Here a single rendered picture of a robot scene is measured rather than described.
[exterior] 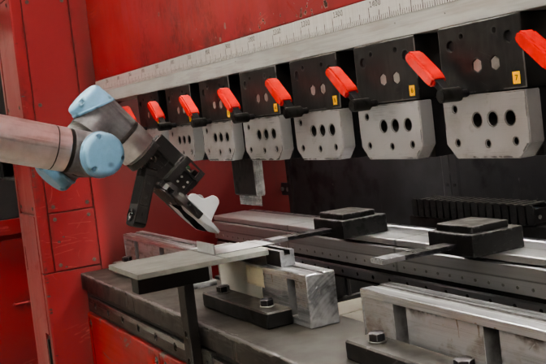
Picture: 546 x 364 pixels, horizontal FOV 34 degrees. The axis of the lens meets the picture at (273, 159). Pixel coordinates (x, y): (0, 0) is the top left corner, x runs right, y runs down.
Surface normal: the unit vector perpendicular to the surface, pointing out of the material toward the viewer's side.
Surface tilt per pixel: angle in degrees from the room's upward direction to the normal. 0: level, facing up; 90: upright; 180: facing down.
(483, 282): 90
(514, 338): 90
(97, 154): 90
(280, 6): 90
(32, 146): 102
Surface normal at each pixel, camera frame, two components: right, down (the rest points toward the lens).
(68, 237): 0.45, 0.00
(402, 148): -0.88, 0.13
